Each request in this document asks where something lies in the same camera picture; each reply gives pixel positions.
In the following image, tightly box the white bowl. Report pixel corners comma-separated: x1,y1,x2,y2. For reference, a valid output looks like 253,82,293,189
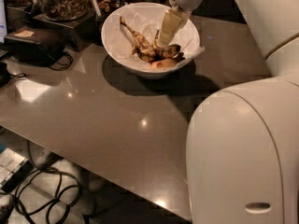
100,2,201,80

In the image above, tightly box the glass jar of nuts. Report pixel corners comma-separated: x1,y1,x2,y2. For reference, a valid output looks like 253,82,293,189
37,0,89,21

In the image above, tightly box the long spotted banana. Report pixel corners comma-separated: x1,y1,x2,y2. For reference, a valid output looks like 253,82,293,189
120,16,156,63

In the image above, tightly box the dark metal stand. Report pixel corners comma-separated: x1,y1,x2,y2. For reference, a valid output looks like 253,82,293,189
34,10,98,51

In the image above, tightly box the white power strip box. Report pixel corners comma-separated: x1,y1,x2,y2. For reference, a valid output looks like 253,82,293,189
0,148,33,193

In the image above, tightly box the orange fruit piece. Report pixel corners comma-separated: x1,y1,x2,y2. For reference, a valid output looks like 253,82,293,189
150,58,177,70

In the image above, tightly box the dark ripe banana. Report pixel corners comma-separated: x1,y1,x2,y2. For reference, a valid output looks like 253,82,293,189
152,44,184,61

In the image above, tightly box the black box device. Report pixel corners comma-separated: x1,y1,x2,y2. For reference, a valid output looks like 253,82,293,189
4,26,65,67

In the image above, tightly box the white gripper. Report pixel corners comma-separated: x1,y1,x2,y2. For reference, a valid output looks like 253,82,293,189
158,0,203,47

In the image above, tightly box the black cable on floor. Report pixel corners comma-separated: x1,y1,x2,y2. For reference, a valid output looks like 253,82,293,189
12,140,97,224

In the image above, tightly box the black cable on table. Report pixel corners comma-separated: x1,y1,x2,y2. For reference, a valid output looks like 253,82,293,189
46,51,75,72

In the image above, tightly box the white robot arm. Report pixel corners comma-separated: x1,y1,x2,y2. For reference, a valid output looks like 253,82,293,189
186,0,299,224

